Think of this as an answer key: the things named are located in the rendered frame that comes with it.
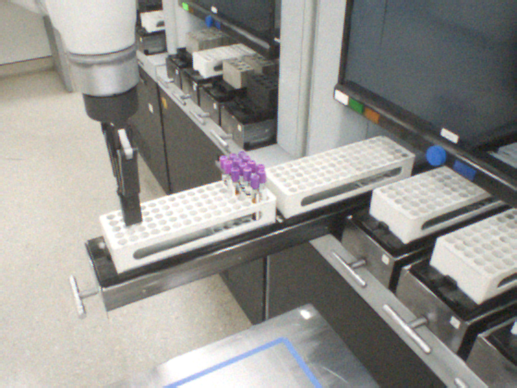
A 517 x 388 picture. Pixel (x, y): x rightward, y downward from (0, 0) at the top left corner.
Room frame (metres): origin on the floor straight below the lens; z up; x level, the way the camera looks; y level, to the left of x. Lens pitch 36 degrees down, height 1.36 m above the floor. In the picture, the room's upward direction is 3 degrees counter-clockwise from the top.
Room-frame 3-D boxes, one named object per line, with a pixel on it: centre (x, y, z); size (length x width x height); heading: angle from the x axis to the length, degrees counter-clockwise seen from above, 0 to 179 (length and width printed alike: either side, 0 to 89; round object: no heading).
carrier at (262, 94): (1.18, -0.12, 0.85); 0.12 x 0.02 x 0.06; 23
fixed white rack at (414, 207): (0.71, -0.43, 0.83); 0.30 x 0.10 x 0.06; 113
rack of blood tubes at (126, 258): (0.67, 0.05, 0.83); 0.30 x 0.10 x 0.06; 113
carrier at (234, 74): (1.32, -0.06, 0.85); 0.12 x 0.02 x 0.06; 24
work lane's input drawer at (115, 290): (0.72, -0.07, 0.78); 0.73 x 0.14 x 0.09; 113
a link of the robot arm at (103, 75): (0.63, 0.14, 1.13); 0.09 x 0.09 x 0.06
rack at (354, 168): (0.79, -0.24, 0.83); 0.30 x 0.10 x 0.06; 113
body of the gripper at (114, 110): (0.63, 0.14, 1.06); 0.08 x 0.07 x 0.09; 23
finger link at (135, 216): (0.63, 0.14, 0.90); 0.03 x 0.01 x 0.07; 113
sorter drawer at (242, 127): (1.27, -0.34, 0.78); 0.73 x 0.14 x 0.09; 113
